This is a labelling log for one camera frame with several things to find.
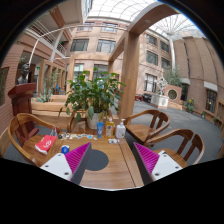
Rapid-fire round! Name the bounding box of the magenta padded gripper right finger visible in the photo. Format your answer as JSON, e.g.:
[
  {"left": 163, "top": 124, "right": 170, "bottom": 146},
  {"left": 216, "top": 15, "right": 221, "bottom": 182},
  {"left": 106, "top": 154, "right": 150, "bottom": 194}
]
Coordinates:
[{"left": 133, "top": 143, "right": 182, "bottom": 182}]

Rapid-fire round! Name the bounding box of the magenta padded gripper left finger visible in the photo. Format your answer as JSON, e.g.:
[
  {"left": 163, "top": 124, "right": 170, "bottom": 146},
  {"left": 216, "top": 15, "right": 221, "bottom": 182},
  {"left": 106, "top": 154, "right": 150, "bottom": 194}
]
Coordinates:
[{"left": 41, "top": 142, "right": 92, "bottom": 185}]

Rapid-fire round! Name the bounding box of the dark grey round mouse pad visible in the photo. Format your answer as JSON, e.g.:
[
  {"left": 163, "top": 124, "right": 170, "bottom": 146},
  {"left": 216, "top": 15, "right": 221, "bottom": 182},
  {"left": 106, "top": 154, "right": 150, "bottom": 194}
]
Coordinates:
[{"left": 86, "top": 149, "right": 109, "bottom": 171}]

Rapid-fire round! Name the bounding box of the small blue round object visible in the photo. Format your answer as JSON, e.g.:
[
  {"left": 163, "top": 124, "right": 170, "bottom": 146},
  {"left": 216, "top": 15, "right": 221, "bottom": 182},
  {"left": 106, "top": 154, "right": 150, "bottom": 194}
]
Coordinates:
[{"left": 61, "top": 145, "right": 69, "bottom": 154}]

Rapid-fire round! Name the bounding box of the right front wooden armchair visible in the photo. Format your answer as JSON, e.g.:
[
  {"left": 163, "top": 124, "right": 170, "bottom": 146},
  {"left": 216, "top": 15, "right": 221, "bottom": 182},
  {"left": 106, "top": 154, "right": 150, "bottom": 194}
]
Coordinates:
[{"left": 144, "top": 129, "right": 205, "bottom": 168}]

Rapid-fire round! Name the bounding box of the wooden armchair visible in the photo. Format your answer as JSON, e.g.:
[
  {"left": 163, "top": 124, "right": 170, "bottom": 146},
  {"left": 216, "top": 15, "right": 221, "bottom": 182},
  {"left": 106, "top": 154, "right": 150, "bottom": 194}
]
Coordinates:
[
  {"left": 144, "top": 129, "right": 205, "bottom": 168},
  {"left": 124, "top": 109, "right": 171, "bottom": 144},
  {"left": 8, "top": 113, "right": 61, "bottom": 167}
]

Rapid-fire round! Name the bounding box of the red paper bag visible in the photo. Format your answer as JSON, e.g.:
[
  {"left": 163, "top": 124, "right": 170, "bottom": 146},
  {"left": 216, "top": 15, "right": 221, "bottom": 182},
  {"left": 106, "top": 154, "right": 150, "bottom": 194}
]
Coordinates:
[{"left": 35, "top": 128, "right": 57, "bottom": 155}]

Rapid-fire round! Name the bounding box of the right rear wooden armchair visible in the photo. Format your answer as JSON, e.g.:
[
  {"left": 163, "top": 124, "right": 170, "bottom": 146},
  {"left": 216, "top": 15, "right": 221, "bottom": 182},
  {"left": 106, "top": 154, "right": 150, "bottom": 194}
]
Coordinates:
[{"left": 124, "top": 109, "right": 171, "bottom": 144}]

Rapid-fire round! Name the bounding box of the far wooden chair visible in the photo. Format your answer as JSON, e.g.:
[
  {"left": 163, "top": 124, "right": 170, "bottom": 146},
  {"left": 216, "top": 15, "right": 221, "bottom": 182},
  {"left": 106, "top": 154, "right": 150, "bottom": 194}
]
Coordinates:
[{"left": 67, "top": 111, "right": 87, "bottom": 133}]

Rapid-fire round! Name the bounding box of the white pump sanitizer bottle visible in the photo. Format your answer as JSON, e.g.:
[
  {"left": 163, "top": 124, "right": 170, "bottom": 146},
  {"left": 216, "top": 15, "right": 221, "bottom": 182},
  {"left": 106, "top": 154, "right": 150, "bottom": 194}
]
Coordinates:
[{"left": 115, "top": 119, "right": 126, "bottom": 139}]

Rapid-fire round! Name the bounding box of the blue tube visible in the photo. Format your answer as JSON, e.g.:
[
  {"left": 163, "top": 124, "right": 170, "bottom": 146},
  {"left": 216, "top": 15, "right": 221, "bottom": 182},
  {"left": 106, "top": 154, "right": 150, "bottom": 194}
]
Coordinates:
[{"left": 97, "top": 122, "right": 104, "bottom": 138}]

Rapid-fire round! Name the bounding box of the yellow soap bottle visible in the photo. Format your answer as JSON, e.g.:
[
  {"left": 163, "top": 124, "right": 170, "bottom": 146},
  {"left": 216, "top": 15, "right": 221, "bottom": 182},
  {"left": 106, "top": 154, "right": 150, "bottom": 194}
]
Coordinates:
[{"left": 105, "top": 118, "right": 115, "bottom": 138}]

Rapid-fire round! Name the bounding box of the wooden bench planter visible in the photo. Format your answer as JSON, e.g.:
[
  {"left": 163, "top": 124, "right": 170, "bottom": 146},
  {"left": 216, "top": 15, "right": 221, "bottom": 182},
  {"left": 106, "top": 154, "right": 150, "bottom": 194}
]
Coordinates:
[{"left": 31, "top": 95, "right": 69, "bottom": 129}]

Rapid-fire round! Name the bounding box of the left wooden armchair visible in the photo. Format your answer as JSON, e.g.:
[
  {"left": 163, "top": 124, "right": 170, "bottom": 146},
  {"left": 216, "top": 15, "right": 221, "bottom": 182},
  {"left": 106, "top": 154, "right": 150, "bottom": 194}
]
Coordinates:
[{"left": 8, "top": 113, "right": 61, "bottom": 167}]

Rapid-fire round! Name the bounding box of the green potted plant white pot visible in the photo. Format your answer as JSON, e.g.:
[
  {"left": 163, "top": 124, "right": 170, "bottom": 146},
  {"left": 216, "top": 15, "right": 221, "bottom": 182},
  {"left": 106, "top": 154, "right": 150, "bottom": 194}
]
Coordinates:
[{"left": 64, "top": 71, "right": 125, "bottom": 132}]

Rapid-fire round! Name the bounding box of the dark bust statue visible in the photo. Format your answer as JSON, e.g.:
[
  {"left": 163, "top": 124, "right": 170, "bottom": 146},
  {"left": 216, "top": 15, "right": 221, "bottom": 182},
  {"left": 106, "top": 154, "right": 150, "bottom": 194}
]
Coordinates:
[{"left": 17, "top": 63, "right": 30, "bottom": 85}]

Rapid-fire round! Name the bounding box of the large wooden pillar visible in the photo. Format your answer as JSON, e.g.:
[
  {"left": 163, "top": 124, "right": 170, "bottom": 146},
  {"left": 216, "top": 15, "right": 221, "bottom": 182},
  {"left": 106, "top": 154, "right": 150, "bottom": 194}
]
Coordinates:
[{"left": 108, "top": 2, "right": 177, "bottom": 118}]

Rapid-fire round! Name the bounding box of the white sculpture on pedestal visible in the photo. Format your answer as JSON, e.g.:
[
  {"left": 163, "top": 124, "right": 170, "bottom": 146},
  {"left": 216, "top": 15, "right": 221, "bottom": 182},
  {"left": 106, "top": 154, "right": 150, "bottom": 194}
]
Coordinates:
[{"left": 151, "top": 77, "right": 169, "bottom": 109}]

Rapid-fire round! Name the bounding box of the dark red wooden pedestal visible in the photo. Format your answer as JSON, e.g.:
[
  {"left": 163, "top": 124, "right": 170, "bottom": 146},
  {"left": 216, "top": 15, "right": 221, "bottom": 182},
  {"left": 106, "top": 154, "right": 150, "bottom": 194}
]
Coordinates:
[{"left": 7, "top": 82, "right": 40, "bottom": 138}]

